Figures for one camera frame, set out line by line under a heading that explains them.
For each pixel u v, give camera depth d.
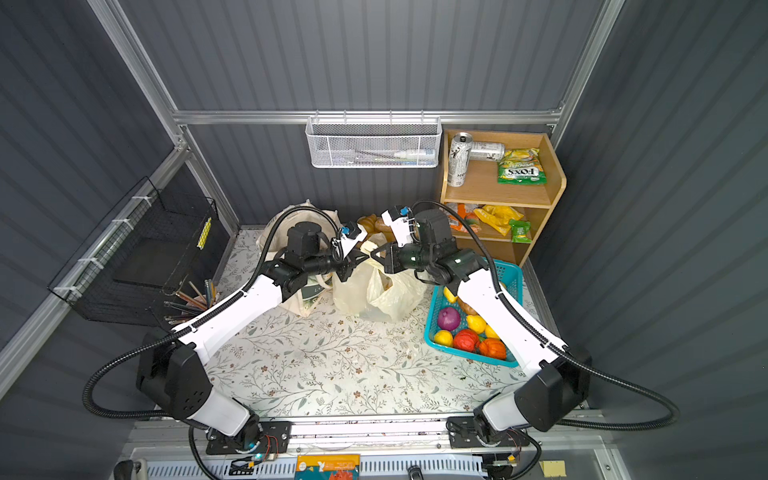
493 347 0.82
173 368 0.42
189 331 0.45
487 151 0.91
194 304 0.87
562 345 0.42
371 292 0.80
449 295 0.95
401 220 0.64
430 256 0.55
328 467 0.69
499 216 0.96
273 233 0.61
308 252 0.64
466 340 0.82
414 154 0.90
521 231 0.94
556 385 0.40
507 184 0.87
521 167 0.89
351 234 0.66
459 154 0.78
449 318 0.89
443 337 0.85
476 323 0.88
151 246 0.77
